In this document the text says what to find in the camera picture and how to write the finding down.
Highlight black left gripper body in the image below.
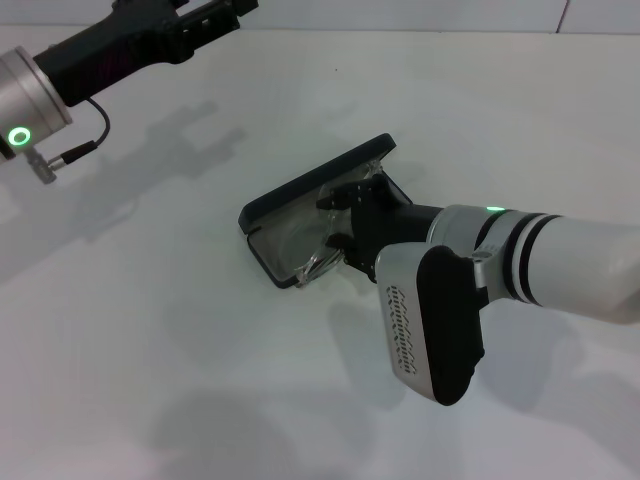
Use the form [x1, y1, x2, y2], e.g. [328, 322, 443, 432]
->
[32, 0, 197, 107]

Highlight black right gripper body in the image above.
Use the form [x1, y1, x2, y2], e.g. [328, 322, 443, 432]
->
[343, 189, 445, 282]

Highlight clear plastic glasses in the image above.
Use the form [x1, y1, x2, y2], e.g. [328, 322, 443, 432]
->
[277, 154, 387, 290]

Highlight black glasses case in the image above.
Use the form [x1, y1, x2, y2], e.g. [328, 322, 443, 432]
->
[238, 133, 416, 292]

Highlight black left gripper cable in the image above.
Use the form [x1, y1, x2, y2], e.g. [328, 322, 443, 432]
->
[28, 97, 112, 184]

